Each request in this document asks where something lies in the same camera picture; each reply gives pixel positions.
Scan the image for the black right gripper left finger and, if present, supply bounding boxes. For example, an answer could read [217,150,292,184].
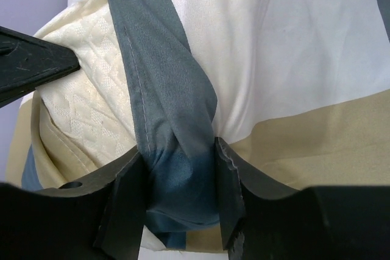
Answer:
[1,149,146,259]

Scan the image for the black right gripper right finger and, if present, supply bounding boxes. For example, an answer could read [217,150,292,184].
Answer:
[214,138,389,259]

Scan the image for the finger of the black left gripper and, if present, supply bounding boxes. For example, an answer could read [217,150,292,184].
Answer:
[0,27,80,107]

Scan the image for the white pillow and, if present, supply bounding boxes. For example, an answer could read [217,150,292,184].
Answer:
[37,0,136,180]

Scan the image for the blue beige white checked pillowcase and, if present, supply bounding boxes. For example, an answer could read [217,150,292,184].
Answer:
[7,0,389,256]

